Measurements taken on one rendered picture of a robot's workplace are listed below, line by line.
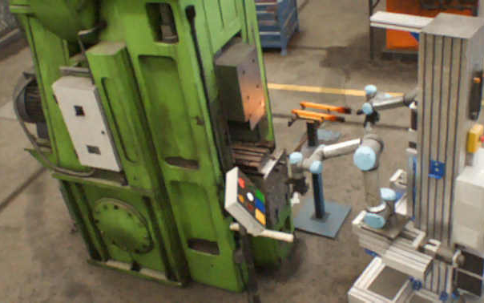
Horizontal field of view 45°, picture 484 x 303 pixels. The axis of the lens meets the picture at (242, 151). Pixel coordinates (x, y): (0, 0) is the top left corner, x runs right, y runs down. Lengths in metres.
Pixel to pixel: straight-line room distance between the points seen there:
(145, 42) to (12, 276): 2.64
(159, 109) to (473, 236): 2.01
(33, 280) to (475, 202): 3.49
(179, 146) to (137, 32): 0.81
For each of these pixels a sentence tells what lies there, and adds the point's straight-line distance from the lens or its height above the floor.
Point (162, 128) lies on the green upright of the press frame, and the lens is 3.78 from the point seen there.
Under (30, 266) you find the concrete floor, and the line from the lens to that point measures 5.32.
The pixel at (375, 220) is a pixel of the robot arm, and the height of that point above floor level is 1.00.
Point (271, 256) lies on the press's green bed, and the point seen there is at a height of 0.16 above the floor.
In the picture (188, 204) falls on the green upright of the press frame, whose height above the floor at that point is 0.75.
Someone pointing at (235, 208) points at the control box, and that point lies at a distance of 3.35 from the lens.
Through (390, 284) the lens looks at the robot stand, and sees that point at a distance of 4.13.
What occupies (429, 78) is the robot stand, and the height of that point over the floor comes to 1.78.
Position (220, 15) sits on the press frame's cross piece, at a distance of 3.60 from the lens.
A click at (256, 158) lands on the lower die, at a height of 0.99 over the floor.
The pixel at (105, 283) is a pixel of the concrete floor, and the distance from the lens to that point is 4.86.
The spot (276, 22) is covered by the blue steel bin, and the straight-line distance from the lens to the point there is 7.54.
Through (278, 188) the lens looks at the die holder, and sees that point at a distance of 4.18.
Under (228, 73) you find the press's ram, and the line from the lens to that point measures 3.54.
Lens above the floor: 3.27
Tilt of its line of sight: 34 degrees down
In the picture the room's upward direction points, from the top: 10 degrees counter-clockwise
